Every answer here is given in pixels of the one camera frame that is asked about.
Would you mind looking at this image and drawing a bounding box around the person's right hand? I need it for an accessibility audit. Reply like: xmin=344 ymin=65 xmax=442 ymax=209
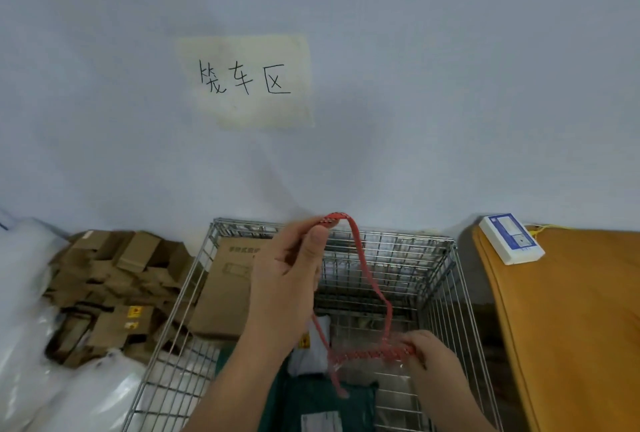
xmin=399 ymin=330 xmax=453 ymax=383

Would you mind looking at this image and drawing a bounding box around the person's left hand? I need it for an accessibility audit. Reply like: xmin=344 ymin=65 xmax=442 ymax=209
xmin=248 ymin=219 xmax=331 ymax=349

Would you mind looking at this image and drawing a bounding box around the red woven strap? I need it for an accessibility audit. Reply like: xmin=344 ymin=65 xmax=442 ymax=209
xmin=311 ymin=213 xmax=417 ymax=400

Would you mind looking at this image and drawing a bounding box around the person's left forearm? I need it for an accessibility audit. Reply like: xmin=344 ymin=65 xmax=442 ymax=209
xmin=182 ymin=339 xmax=304 ymax=432

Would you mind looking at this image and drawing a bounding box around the person's right forearm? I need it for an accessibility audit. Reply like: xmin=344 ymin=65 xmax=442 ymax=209
xmin=419 ymin=364 xmax=497 ymax=432

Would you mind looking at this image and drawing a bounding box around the clear plastic bag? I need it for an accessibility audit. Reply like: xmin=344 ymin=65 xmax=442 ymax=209
xmin=325 ymin=316 xmax=427 ymax=400

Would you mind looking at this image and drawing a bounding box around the large brown cardboard box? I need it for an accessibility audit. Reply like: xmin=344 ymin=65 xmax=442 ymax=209
xmin=188 ymin=237 xmax=273 ymax=343

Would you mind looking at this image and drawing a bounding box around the white mailing bag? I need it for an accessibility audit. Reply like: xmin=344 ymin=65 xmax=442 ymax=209
xmin=287 ymin=314 xmax=333 ymax=378

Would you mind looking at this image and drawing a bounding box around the green mailing bag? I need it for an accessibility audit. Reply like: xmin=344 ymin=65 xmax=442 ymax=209
xmin=215 ymin=346 xmax=381 ymax=432

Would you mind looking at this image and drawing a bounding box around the white and blue device box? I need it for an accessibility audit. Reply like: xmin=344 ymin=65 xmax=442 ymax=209
xmin=478 ymin=213 xmax=546 ymax=266

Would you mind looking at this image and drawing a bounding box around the orange wooden table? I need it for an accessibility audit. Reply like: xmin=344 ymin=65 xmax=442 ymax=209
xmin=471 ymin=225 xmax=640 ymax=432

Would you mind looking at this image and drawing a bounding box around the yellowish handwritten paper sign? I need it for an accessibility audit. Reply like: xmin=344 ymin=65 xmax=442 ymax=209
xmin=176 ymin=34 xmax=316 ymax=130

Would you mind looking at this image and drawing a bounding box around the pile of small cardboard boxes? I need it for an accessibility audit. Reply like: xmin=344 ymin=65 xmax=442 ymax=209
xmin=42 ymin=230 xmax=208 ymax=368

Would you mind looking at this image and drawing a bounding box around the small white plastic bag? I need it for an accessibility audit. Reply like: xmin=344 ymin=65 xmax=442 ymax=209
xmin=27 ymin=349 xmax=147 ymax=432

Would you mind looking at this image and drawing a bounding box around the large white plastic bag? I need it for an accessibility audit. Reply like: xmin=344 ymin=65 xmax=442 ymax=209
xmin=0 ymin=210 xmax=68 ymax=400

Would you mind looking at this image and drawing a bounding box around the metal wire cage cart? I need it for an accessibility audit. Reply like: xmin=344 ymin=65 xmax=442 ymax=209
xmin=121 ymin=218 xmax=504 ymax=432

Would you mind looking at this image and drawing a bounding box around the yellow cable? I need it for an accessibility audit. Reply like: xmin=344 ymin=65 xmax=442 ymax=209
xmin=525 ymin=224 xmax=571 ymax=237

